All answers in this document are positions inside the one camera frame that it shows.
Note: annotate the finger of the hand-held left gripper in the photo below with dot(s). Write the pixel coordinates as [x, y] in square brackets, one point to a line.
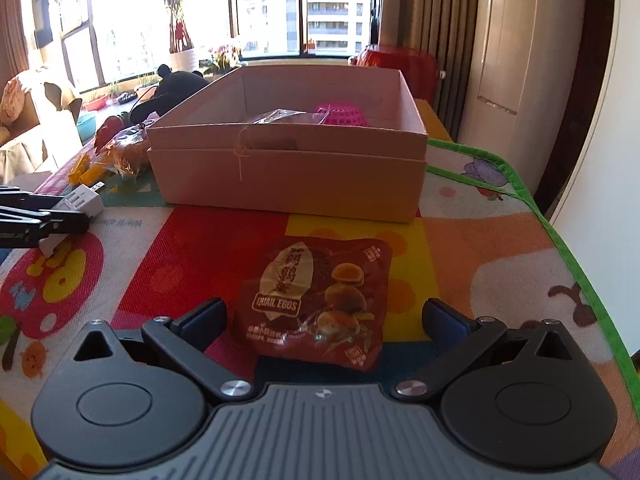
[60, 224]
[25, 211]

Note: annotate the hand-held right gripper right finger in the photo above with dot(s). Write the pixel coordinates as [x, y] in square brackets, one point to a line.
[444, 321]

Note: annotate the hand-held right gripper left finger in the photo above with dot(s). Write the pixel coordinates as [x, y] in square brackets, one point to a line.
[206, 321]

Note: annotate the white power adapter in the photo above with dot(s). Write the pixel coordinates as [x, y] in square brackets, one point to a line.
[80, 201]

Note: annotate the yellow snack packet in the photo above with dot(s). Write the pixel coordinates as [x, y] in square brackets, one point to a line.
[84, 171]

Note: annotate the bread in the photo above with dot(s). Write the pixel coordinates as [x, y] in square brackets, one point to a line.
[127, 156]

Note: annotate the red snack packet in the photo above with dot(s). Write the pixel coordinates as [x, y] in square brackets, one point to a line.
[300, 292]

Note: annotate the beige cardboard box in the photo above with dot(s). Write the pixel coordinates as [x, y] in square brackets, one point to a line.
[280, 182]

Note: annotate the black plush toy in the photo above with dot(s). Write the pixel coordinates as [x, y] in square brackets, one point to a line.
[175, 87]

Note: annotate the colourful printed play mat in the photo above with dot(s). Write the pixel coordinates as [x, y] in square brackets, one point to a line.
[480, 260]

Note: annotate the beige armchair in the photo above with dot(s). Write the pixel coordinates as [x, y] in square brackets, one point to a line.
[35, 125]

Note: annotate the red planter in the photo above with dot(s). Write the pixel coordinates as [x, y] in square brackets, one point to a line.
[95, 103]

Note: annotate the clear plastic bag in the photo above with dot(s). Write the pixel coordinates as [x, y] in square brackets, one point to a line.
[285, 116]

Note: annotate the pink plastic basket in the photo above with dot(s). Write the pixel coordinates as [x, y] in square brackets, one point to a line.
[345, 114]

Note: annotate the potted tree in white pot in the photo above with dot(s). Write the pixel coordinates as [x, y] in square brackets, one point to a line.
[177, 25]

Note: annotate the potted flowers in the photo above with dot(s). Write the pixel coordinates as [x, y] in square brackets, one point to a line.
[224, 57]

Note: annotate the red bowl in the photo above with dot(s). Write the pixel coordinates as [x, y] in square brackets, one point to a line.
[400, 62]

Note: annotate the white standing air conditioner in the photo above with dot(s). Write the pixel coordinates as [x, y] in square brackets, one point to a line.
[525, 60]

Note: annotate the beige striped curtain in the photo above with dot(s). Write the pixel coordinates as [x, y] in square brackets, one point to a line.
[425, 10]

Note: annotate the dark wooden door frame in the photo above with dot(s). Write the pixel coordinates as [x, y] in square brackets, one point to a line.
[585, 85]

